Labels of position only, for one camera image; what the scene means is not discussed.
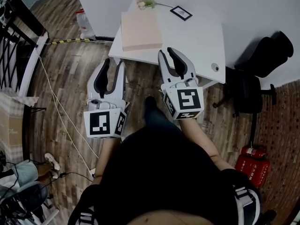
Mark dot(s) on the person's right forearm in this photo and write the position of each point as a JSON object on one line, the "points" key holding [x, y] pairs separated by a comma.
{"points": [[199, 139]]}

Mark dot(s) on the black picture frame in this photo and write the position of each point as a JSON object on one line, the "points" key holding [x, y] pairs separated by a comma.
{"points": [[181, 13]]}

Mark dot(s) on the red fire extinguisher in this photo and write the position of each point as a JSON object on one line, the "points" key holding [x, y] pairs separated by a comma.
{"points": [[253, 152]]}

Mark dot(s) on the clear plastic water jug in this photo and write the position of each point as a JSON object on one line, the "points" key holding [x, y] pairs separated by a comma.
{"points": [[85, 24]]}

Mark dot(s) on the artificial flower sprig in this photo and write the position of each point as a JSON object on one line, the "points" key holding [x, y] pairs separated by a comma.
{"points": [[146, 2]]}

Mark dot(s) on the black metal railing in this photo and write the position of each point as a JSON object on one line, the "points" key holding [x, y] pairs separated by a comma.
{"points": [[11, 55]]}

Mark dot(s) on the cardboard box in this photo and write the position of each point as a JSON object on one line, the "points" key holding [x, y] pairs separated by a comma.
{"points": [[11, 125]]}

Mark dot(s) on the red fire extinguisher box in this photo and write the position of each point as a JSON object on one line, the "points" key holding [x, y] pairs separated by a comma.
{"points": [[253, 172]]}

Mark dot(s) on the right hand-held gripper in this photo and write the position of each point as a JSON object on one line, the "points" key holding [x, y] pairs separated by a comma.
{"points": [[187, 101]]}

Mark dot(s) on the white power strip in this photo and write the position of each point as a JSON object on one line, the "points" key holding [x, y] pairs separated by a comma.
{"points": [[92, 173]]}

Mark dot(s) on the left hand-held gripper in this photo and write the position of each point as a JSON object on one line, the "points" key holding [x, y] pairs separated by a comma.
{"points": [[99, 123]]}

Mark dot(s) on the grey swivel chair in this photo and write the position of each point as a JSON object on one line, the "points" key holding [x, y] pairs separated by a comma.
{"points": [[32, 196]]}

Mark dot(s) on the person's black shirt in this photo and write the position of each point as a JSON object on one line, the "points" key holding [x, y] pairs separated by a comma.
{"points": [[164, 179]]}

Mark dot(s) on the pink box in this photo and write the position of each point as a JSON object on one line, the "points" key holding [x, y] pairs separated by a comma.
{"points": [[140, 30]]}

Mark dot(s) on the black office chair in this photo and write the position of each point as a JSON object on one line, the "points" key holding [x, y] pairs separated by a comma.
{"points": [[250, 90]]}

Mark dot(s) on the person's leg in dark trousers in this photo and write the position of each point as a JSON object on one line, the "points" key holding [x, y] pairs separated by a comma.
{"points": [[157, 118]]}

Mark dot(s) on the person's left forearm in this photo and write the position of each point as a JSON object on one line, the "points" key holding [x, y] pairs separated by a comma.
{"points": [[109, 158]]}

